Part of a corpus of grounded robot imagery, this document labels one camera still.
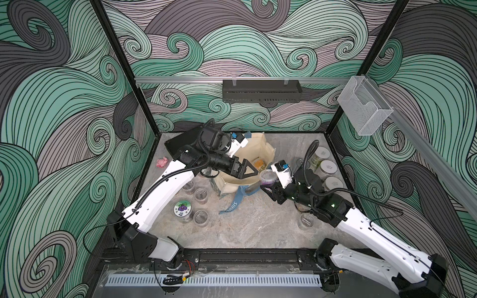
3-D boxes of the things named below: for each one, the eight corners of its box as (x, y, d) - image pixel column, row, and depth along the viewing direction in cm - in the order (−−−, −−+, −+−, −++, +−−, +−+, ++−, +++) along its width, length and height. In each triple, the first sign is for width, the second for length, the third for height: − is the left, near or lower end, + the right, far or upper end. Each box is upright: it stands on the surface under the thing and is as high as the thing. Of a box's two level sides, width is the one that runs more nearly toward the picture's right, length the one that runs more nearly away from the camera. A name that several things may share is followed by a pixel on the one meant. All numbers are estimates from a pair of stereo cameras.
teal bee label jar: (194, 228, 83) (192, 224, 78) (196, 215, 87) (194, 210, 82) (208, 228, 83) (206, 224, 78) (209, 215, 87) (207, 210, 82)
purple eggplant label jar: (176, 224, 85) (171, 217, 78) (179, 207, 90) (175, 200, 83) (193, 224, 85) (189, 217, 78) (195, 207, 90) (192, 200, 83)
